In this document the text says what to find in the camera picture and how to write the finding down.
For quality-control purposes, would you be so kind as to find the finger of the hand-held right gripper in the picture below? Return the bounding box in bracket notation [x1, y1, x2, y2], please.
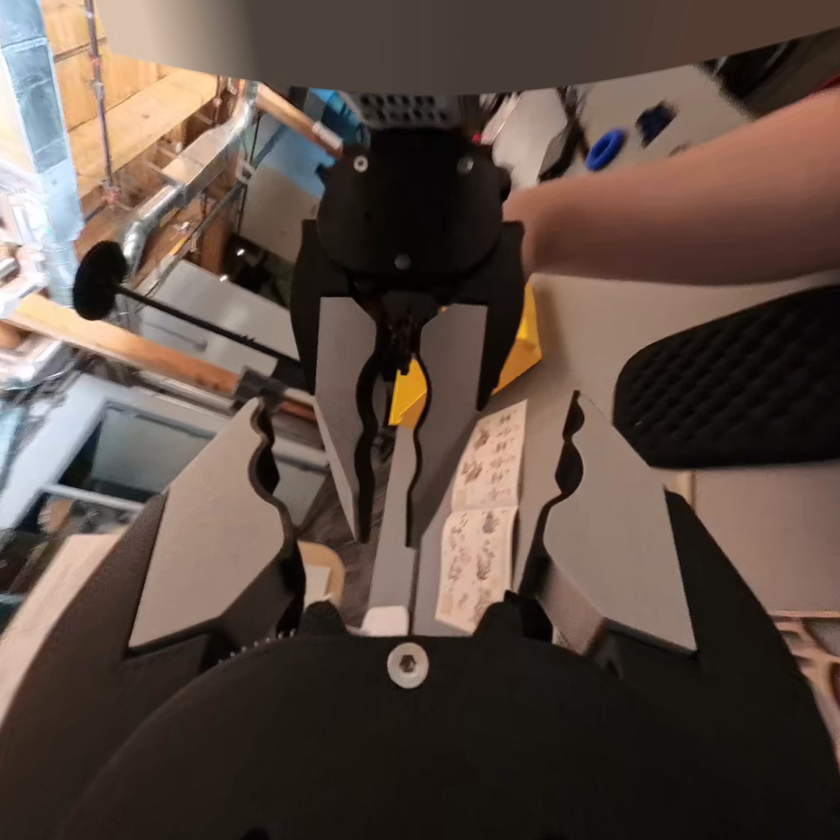
[314, 295, 395, 544]
[406, 303, 490, 549]

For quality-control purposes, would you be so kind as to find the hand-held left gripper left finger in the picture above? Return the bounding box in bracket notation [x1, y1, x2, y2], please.
[126, 395, 306, 649]

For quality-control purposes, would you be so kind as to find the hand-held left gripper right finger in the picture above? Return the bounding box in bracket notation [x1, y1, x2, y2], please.
[518, 390, 698, 652]

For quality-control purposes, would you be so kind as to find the person's right forearm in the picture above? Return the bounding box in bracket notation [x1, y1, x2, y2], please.
[502, 88, 840, 287]

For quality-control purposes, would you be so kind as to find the laser-cut wooden parts sheet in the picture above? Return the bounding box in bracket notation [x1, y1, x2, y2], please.
[771, 610, 840, 723]

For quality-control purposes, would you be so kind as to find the yellow plastic bin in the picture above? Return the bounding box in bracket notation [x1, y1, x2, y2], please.
[388, 285, 543, 427]

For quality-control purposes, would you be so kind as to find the illustrated instruction booklet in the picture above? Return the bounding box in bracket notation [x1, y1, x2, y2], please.
[435, 399, 529, 634]

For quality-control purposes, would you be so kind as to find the printed instruction sheet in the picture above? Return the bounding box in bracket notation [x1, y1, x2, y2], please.
[0, 533, 122, 729]

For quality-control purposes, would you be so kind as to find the black textured wrist pad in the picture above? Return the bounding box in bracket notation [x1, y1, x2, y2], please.
[613, 285, 840, 470]

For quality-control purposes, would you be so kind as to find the wooden ceiling beam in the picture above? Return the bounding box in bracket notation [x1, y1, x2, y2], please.
[0, 294, 263, 401]

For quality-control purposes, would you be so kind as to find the grey metal bracket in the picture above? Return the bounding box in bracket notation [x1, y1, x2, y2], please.
[233, 367, 284, 409]

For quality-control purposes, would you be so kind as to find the silver spiral air duct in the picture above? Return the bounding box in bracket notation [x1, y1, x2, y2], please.
[121, 82, 260, 263]

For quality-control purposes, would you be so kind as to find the large rectangular silver duct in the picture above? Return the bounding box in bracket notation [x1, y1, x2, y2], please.
[0, 13, 83, 309]

